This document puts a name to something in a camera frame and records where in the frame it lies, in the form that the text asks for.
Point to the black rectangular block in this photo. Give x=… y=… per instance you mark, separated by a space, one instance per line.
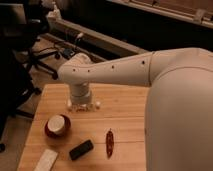
x=81 y=149

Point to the white bottle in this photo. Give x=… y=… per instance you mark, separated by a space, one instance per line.
x=55 y=13

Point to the white remote control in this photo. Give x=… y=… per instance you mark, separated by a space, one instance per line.
x=46 y=160

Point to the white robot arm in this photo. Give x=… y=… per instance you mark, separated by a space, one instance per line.
x=179 y=105

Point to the small dark electronic device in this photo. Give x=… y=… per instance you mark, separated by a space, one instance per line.
x=68 y=53

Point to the red chili pepper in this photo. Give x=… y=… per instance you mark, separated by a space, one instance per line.
x=109 y=143

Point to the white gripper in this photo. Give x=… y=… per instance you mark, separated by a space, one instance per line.
x=75 y=106

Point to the black office chair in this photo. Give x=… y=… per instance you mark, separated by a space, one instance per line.
x=21 y=24

